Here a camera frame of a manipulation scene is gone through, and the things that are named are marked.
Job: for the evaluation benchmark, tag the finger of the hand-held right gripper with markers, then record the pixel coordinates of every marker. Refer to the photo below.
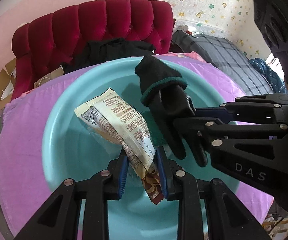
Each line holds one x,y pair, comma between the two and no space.
253,110
233,135

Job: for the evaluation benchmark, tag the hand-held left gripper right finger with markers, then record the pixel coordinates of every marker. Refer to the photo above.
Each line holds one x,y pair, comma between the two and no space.
162,172

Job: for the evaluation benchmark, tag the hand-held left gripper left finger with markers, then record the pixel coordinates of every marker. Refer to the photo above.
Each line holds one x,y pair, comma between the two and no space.
122,177

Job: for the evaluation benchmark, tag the green fuzzy cloth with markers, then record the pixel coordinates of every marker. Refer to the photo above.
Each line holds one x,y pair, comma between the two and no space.
154,130

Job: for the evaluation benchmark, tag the beige and brown snack wrapper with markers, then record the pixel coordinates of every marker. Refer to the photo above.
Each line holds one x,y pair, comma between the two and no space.
124,122

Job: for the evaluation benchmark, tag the light blue plastic basin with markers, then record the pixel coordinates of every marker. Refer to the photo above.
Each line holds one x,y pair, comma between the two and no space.
66,130

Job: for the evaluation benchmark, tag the black knit glove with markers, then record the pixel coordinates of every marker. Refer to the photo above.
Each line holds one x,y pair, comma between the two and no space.
159,85

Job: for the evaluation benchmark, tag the blue starry cloth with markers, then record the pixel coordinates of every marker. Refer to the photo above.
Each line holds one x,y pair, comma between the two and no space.
266,72

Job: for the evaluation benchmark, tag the grey plaid blanket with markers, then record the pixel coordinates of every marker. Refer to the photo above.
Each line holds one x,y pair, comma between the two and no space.
221,52

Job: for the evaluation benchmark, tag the pink bed sheet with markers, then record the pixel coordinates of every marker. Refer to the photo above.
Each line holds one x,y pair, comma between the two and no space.
186,55

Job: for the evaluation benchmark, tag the white bottle with red label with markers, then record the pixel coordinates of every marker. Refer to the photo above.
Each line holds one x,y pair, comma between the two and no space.
190,30

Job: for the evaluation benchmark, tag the purple quilted table cover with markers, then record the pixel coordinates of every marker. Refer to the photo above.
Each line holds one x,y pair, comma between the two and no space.
21,142

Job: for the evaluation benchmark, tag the brown paper bag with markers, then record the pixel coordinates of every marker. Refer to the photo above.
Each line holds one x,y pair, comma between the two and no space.
50,77

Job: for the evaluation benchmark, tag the black clothing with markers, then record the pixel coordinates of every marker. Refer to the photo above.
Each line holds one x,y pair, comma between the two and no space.
109,52

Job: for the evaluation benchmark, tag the cardboard box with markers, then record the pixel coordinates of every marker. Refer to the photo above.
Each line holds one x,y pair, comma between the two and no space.
5,80

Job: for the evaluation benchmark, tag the red tufted velvet sofa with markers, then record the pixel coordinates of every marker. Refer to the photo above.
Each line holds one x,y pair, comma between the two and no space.
96,25

